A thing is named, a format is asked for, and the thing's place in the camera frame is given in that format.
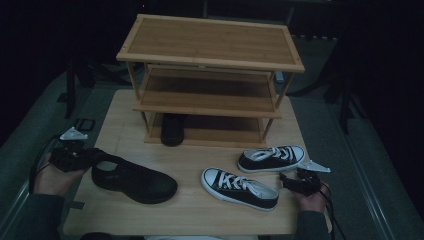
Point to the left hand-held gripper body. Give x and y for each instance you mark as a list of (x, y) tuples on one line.
[(71, 156)]

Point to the small grey box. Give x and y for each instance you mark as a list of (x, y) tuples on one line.
[(279, 77)]

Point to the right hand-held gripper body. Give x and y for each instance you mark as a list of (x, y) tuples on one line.
[(306, 183)]

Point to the black white canvas sneaker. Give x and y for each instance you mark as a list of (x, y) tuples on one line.
[(233, 193), (266, 163)]

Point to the dark metal stand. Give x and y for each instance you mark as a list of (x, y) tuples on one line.
[(346, 106), (70, 90)]

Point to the person's right hand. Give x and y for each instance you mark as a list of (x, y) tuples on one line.
[(313, 203)]

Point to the black rectangular frame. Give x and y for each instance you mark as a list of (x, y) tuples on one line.
[(85, 124)]

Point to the person's left hand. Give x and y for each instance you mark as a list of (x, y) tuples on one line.
[(50, 181)]

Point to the wooden shoe rack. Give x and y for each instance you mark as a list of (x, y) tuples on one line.
[(210, 43)]

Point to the black tape strip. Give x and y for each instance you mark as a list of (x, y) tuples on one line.
[(76, 205)]

